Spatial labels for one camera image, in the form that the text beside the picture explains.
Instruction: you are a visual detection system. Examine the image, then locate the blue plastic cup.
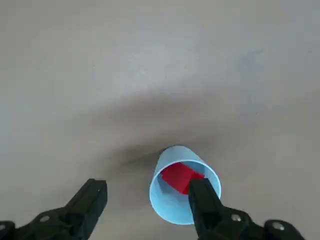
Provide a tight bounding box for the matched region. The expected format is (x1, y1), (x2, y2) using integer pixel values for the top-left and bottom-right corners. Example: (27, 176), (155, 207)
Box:
(149, 144), (222, 226)

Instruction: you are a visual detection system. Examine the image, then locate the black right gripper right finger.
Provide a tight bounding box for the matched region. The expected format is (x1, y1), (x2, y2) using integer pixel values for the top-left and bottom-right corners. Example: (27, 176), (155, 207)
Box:
(187, 178), (306, 240)

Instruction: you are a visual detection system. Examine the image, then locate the red block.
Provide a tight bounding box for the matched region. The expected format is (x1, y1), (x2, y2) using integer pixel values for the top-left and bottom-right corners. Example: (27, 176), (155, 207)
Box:
(160, 162), (205, 195)

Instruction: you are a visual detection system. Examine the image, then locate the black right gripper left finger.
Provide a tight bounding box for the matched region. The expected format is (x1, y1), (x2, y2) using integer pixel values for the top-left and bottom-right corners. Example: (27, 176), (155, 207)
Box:
(0, 178), (108, 240)

